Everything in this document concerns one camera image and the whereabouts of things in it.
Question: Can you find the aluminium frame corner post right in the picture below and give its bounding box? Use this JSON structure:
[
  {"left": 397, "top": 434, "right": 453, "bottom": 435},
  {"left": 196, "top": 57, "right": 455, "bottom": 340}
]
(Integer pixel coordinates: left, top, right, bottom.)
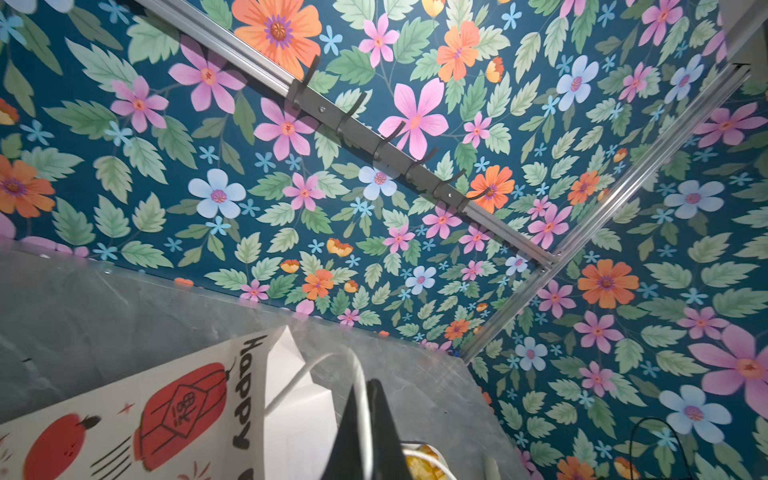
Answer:
[{"left": 459, "top": 63, "right": 754, "bottom": 365}]

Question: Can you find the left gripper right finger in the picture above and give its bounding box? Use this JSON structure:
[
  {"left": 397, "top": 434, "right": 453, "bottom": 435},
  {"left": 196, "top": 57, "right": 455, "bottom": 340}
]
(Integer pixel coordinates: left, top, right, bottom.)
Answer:
[{"left": 367, "top": 379, "right": 412, "bottom": 480}]

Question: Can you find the black cable of right wrist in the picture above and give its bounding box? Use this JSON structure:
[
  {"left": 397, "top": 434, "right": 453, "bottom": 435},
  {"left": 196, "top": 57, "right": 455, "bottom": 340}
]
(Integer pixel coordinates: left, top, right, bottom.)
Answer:
[{"left": 626, "top": 416, "right": 697, "bottom": 480}]

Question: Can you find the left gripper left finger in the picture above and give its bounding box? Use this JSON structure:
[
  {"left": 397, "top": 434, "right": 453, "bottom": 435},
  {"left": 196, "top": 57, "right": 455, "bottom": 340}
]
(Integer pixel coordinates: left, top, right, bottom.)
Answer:
[{"left": 321, "top": 388, "right": 365, "bottom": 480}]

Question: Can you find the yellow fake croissant bread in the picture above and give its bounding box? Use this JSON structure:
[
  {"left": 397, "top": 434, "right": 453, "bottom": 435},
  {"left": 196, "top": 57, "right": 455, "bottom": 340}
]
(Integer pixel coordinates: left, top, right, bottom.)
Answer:
[{"left": 401, "top": 443, "right": 455, "bottom": 480}]

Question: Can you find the aluminium frame back bar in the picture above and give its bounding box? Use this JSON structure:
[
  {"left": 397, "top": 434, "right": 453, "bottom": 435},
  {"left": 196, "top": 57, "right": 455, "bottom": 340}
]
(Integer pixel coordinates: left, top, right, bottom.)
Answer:
[{"left": 139, "top": 0, "right": 556, "bottom": 269}]

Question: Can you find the red white paper bag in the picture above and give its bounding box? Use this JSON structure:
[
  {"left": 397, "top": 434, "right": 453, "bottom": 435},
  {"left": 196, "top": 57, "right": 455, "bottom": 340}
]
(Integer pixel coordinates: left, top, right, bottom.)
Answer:
[{"left": 1, "top": 327, "right": 338, "bottom": 479}]

